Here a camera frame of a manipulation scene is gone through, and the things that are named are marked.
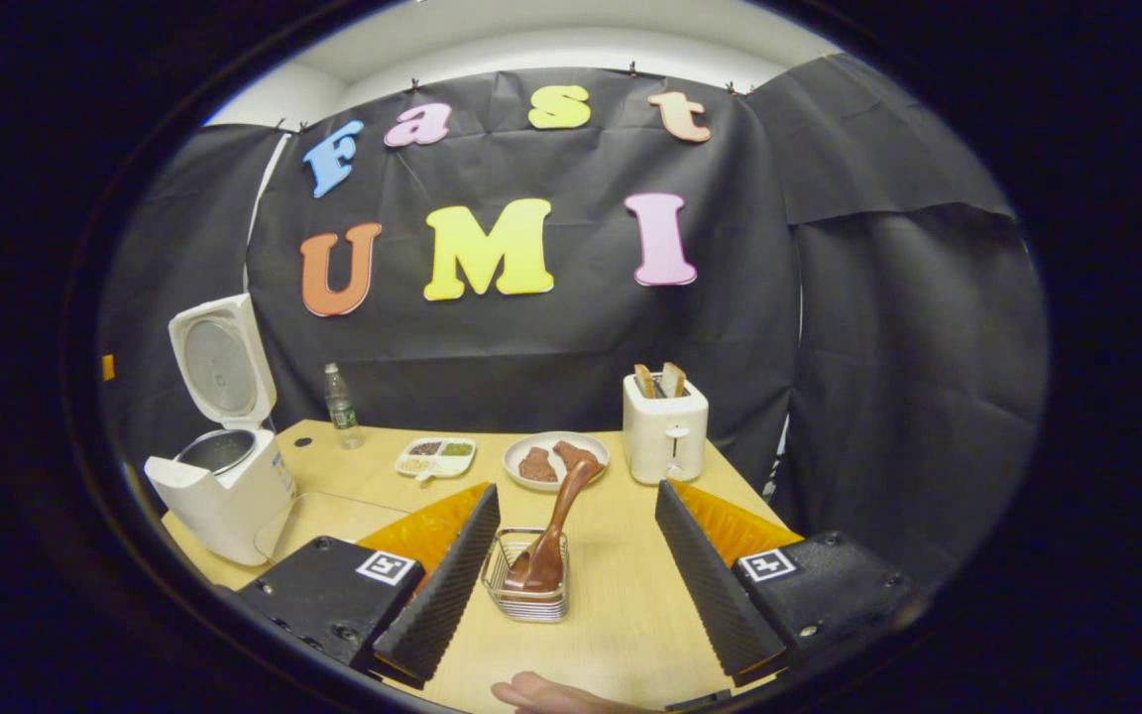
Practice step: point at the brown meat piece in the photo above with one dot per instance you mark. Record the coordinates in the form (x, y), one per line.
(537, 465)
(576, 454)

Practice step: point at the clear plastic water bottle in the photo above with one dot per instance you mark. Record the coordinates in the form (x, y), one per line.
(341, 412)

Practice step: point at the black backdrop cloth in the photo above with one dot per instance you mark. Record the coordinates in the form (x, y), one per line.
(571, 347)

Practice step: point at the white toaster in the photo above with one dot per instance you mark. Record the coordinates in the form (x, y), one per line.
(660, 446)

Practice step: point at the clear box of white rice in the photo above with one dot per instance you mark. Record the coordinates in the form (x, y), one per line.
(333, 516)

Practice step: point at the toast slice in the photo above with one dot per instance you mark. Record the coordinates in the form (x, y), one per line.
(644, 382)
(674, 379)

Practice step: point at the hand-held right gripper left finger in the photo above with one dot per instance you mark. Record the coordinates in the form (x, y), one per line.
(452, 585)

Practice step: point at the brown wooden spoon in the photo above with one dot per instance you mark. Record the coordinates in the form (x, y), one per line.
(551, 535)

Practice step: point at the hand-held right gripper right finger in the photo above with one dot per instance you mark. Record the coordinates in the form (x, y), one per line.
(705, 585)

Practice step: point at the white round plate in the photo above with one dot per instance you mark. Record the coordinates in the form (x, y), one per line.
(586, 476)

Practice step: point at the white divided grain dish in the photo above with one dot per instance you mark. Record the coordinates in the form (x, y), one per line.
(435, 458)

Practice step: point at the white rice cooker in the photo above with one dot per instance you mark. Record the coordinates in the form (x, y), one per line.
(224, 506)

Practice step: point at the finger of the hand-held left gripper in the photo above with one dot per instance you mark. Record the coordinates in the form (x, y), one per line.
(108, 367)

